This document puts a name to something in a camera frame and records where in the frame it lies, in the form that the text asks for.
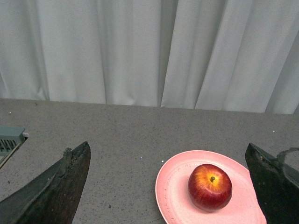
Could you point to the grey green vented box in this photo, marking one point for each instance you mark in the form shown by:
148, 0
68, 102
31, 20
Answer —
11, 139

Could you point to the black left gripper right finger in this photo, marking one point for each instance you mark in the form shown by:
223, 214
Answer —
276, 184

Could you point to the pink plate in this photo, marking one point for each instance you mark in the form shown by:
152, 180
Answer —
175, 204

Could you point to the white curtain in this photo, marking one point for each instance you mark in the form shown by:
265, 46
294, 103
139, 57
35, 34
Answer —
231, 55

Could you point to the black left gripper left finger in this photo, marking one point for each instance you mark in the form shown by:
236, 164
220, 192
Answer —
54, 195

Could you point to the red yellow apple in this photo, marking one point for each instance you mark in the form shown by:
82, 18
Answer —
209, 187

